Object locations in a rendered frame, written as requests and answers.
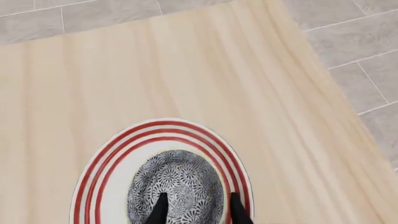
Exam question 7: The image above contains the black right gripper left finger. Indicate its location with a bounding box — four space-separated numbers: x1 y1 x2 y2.
146 192 171 224

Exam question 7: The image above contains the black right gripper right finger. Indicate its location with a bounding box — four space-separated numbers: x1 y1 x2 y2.
229 192 257 224

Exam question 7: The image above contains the black white patterned bowl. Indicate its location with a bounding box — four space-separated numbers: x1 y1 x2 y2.
126 149 225 224

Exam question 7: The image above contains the white plate with red rings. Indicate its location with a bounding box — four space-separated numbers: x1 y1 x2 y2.
69 118 255 224

